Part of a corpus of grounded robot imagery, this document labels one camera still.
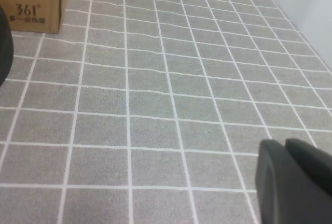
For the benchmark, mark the black knit sneaker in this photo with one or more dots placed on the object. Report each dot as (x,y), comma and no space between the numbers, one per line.
(5,47)

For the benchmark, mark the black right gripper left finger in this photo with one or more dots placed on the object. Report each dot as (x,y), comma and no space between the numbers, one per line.
(280,187)

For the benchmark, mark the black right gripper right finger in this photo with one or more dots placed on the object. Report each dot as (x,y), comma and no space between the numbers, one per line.
(313,161)

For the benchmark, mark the grey checkered tablecloth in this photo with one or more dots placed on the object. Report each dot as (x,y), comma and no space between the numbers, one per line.
(155,104)

